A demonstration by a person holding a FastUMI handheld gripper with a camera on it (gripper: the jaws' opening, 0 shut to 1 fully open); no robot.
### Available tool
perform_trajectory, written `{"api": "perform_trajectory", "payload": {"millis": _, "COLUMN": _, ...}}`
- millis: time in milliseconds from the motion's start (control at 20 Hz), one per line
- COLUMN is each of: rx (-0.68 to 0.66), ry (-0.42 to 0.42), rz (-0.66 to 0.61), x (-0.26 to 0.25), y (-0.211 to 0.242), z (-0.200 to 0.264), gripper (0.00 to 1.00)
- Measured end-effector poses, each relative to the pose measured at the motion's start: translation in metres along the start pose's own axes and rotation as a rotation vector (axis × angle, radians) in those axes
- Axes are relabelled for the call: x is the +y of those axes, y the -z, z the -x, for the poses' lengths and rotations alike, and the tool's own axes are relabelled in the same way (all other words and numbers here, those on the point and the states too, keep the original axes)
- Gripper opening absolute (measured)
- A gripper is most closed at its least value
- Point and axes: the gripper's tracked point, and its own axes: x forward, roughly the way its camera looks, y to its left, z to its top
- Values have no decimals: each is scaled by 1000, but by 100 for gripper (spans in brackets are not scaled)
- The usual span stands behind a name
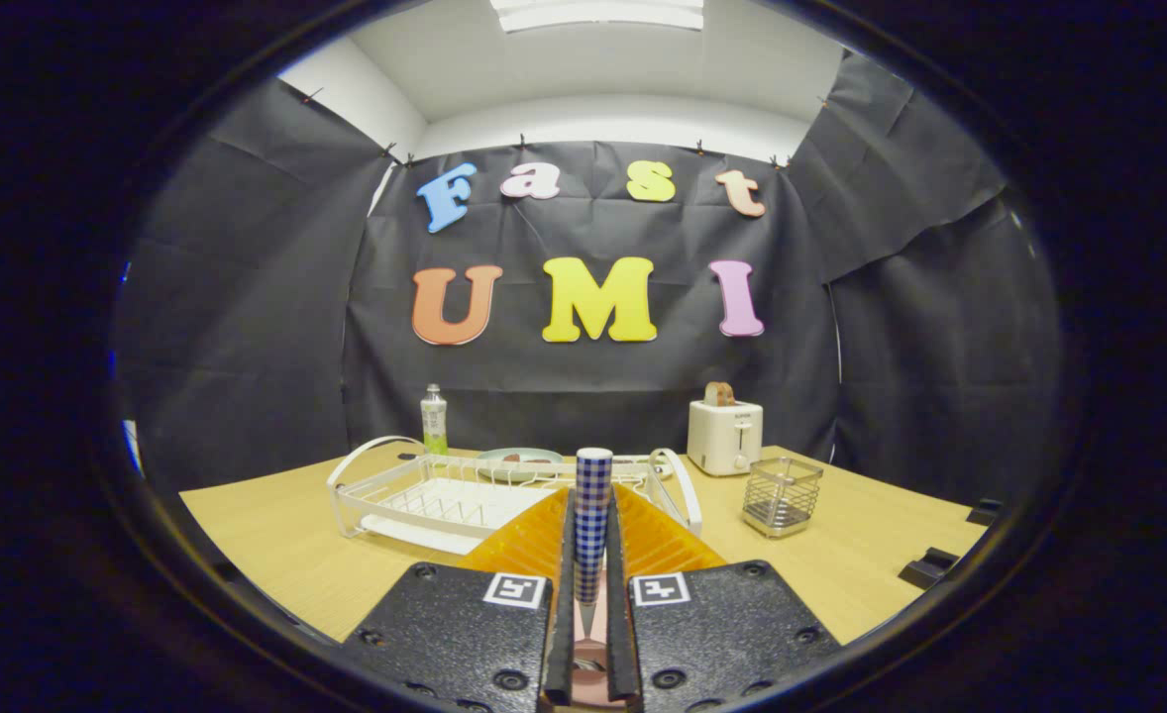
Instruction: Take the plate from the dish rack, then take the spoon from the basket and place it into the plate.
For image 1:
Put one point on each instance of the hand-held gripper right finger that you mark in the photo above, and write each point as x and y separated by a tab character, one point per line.
722	634

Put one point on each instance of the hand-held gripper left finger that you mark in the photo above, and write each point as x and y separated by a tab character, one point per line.
465	634

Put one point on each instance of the pink plate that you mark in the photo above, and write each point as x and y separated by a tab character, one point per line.
591	696

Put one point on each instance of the light blue plate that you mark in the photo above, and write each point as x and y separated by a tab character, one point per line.
519	454

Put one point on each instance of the white toaster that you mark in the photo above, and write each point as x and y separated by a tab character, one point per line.
722	441

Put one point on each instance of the green clear bottle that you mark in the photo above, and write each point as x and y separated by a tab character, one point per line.
434	426

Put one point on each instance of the brown toast slice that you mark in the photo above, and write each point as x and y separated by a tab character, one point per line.
719	394

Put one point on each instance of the black backdrop cloth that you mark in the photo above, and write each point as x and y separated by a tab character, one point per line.
593	386

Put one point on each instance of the ceiling light panel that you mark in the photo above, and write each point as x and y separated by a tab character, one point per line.
593	14

